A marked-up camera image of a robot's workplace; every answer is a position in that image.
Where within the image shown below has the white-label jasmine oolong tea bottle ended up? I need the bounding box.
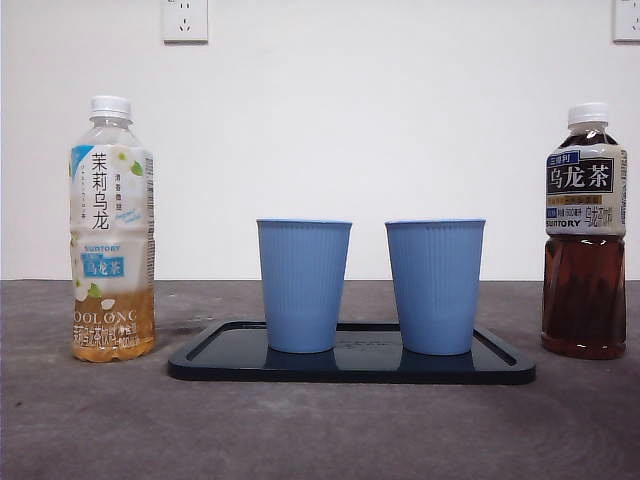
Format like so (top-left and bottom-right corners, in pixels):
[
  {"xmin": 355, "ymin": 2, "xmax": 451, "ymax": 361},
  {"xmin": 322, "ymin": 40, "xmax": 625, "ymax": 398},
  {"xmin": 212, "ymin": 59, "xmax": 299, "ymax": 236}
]
[{"xmin": 68, "ymin": 95, "xmax": 157, "ymax": 362}]

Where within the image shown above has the dark oolong tea bottle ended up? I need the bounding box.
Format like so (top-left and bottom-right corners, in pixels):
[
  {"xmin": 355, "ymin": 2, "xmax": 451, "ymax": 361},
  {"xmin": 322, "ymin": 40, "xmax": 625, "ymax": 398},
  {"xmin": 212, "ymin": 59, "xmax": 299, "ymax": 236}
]
[{"xmin": 540, "ymin": 102, "xmax": 627, "ymax": 360}]

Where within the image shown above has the blue ribbed plastic cup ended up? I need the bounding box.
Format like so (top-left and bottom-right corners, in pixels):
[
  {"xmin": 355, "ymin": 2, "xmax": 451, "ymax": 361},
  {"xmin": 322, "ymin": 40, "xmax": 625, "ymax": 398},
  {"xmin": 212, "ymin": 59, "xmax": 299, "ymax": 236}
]
[
  {"xmin": 255, "ymin": 217, "xmax": 353, "ymax": 354},
  {"xmin": 384, "ymin": 217, "xmax": 487, "ymax": 356}
]

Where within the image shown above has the dark rectangular tray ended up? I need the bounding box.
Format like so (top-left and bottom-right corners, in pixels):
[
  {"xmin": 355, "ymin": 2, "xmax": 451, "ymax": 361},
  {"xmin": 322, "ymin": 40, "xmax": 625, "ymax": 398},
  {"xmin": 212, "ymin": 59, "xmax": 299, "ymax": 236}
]
[{"xmin": 166, "ymin": 320, "xmax": 537, "ymax": 385}]

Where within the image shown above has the white wall socket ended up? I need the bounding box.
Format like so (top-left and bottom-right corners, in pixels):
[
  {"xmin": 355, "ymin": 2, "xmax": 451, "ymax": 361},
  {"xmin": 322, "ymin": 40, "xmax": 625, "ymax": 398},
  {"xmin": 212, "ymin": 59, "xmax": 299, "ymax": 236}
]
[
  {"xmin": 613, "ymin": 0, "xmax": 640, "ymax": 43},
  {"xmin": 160, "ymin": 0, "xmax": 209, "ymax": 44}
]

